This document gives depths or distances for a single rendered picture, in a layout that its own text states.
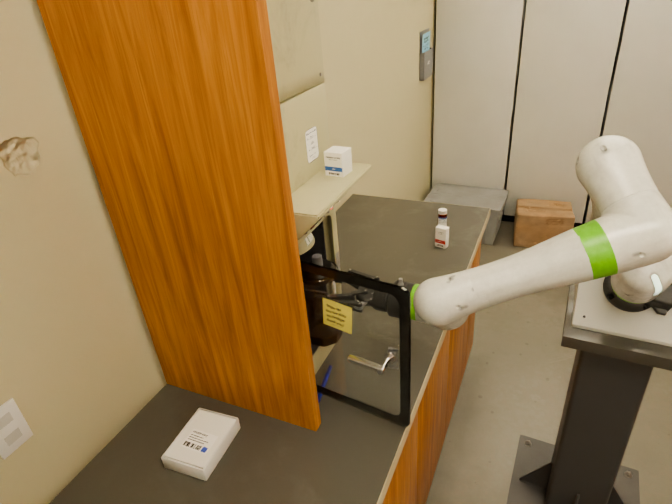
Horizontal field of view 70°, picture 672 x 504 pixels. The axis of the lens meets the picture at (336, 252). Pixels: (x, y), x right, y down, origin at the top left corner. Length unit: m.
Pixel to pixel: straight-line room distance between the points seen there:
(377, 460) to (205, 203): 0.71
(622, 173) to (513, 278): 0.29
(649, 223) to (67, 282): 1.22
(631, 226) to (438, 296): 0.39
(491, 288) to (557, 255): 0.14
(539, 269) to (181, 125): 0.76
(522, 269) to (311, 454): 0.66
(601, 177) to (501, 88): 2.93
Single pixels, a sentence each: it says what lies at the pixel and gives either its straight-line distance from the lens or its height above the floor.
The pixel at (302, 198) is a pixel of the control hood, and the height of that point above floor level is 1.51.
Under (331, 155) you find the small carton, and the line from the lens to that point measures 1.18.
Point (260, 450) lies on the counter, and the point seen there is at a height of 0.94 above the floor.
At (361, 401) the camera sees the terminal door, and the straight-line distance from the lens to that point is 1.24.
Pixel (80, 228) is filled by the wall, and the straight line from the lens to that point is 1.26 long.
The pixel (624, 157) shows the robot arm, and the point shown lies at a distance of 1.13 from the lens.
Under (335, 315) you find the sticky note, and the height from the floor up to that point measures 1.27.
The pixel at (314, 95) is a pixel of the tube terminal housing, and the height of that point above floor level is 1.69.
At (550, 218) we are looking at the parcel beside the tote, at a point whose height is 0.27.
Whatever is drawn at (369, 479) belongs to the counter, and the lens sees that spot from 1.21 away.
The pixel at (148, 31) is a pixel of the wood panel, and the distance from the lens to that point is 0.99.
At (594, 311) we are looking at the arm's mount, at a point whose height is 0.99.
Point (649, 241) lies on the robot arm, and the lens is 1.08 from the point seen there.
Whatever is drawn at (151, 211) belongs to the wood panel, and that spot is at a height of 1.51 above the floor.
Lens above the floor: 1.93
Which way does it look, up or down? 30 degrees down
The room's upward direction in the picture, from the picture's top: 5 degrees counter-clockwise
